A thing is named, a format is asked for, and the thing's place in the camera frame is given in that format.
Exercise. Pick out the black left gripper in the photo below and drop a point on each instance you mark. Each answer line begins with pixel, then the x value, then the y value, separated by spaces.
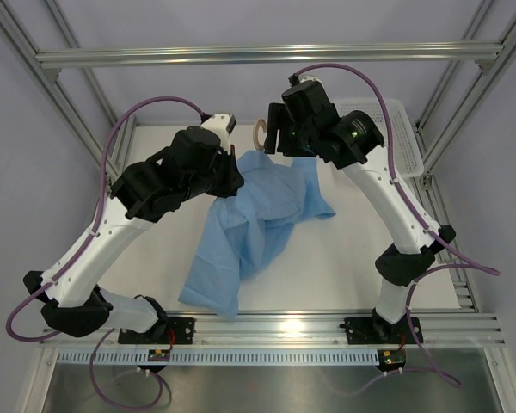
pixel 234 180

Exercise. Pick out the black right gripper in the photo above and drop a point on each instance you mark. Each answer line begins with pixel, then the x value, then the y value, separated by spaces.
pixel 277 119

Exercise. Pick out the beige wooden clothes hanger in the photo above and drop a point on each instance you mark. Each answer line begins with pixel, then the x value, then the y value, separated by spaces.
pixel 259 127

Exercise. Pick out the blue button-up shirt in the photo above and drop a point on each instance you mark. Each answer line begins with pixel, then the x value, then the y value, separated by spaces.
pixel 243 234

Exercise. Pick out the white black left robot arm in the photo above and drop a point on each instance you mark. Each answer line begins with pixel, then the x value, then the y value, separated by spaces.
pixel 199 160

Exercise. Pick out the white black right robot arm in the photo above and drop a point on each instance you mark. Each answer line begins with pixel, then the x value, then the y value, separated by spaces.
pixel 307 124

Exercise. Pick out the white perforated plastic basket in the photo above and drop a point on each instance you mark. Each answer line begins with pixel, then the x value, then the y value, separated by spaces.
pixel 407 156

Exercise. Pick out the aluminium top crossbar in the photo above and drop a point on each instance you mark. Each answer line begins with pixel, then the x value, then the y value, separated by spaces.
pixel 461 50

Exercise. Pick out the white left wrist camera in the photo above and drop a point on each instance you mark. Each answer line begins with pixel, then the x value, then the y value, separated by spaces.
pixel 222 125

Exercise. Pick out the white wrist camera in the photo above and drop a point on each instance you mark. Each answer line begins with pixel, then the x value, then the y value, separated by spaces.
pixel 295 79
pixel 222 125

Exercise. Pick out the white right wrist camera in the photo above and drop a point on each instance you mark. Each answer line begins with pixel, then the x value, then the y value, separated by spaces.
pixel 295 79

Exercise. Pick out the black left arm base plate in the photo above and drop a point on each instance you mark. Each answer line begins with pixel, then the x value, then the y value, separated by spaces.
pixel 180 330

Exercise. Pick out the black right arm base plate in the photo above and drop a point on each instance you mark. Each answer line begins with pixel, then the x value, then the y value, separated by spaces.
pixel 376 331

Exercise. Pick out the white slotted cable duct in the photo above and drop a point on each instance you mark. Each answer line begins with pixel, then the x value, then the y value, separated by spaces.
pixel 220 357

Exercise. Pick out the aluminium right frame strut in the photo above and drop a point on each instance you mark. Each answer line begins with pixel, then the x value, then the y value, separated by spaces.
pixel 464 85

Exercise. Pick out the aluminium frame strut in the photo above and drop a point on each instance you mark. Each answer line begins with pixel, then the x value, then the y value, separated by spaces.
pixel 464 85
pixel 19 39

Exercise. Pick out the aluminium left frame strut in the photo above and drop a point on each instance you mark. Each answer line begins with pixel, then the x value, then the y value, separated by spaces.
pixel 19 39

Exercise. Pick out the aluminium front rail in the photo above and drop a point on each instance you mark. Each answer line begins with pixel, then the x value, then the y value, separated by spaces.
pixel 323 330

